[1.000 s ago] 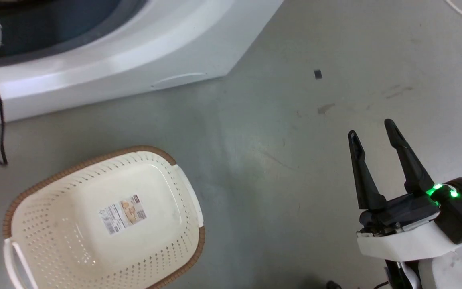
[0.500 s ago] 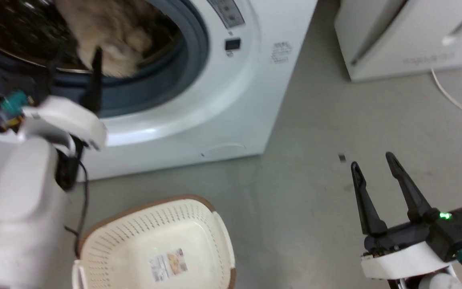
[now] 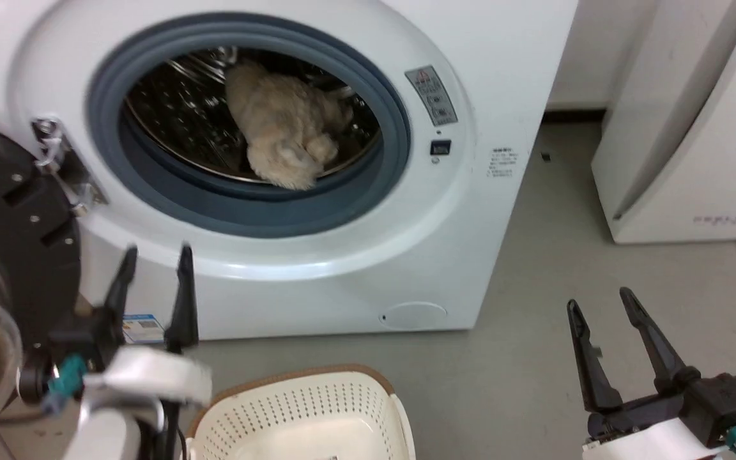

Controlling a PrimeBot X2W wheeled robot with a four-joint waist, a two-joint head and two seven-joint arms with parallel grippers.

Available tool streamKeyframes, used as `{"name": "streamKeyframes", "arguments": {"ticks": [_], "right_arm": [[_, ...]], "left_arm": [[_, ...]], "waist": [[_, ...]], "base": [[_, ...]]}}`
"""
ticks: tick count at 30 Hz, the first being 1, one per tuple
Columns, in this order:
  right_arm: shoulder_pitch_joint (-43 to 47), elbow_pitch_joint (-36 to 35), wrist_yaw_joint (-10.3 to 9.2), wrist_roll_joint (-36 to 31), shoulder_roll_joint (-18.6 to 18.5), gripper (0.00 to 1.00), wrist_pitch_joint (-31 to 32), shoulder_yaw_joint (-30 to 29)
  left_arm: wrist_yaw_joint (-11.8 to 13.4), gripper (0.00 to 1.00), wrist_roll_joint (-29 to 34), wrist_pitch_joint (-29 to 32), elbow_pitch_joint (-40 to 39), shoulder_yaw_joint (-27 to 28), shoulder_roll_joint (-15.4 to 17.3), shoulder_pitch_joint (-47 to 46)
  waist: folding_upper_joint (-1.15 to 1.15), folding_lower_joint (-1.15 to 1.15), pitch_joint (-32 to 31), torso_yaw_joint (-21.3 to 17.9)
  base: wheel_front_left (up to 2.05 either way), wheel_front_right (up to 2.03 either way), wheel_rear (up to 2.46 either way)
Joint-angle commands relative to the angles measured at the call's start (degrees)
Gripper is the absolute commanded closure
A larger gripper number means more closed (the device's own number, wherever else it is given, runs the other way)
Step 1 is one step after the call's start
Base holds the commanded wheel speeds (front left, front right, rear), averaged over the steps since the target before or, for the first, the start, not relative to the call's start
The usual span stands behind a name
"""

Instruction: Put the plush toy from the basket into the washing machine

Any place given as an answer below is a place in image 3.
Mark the cream perforated laundry basket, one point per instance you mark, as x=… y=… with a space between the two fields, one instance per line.
x=304 y=409

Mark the dark round washer door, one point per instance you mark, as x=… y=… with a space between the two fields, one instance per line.
x=16 y=223

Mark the small text sticker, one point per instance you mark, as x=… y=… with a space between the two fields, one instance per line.
x=503 y=162

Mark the grey warning label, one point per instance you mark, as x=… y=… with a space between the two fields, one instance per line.
x=432 y=96

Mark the white floor appliance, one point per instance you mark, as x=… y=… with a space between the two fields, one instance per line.
x=726 y=160

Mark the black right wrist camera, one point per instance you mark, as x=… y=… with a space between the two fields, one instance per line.
x=732 y=402

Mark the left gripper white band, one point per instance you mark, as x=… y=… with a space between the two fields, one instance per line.
x=144 y=377

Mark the blue energy label sticker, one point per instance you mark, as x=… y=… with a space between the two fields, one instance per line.
x=143 y=329

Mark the black baseboard strip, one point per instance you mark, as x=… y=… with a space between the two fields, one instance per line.
x=572 y=115

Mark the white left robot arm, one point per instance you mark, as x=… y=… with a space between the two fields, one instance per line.
x=109 y=428

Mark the metal door hinge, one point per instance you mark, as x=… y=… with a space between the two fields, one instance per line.
x=68 y=167

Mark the beige fluffy garment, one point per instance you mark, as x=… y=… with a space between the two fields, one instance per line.
x=278 y=128

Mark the steel washer drum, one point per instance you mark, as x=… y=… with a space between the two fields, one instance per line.
x=176 y=115

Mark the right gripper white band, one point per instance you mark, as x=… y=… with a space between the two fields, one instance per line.
x=649 y=434

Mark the white front-load washing machine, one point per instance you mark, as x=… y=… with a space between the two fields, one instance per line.
x=502 y=64

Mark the grey rubber door gasket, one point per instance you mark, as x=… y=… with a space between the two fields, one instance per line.
x=246 y=215

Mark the round drain filter cover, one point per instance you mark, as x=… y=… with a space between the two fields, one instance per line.
x=414 y=315

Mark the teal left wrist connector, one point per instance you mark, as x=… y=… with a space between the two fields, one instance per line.
x=64 y=382

